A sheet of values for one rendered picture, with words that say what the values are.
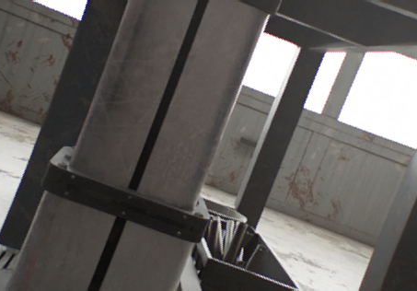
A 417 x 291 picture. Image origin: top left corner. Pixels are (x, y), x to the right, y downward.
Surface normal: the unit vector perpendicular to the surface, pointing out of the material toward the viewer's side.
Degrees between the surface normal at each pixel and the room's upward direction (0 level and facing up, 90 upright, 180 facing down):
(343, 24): 90
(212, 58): 90
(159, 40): 90
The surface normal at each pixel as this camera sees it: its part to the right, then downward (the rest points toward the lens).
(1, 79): 0.10, 0.12
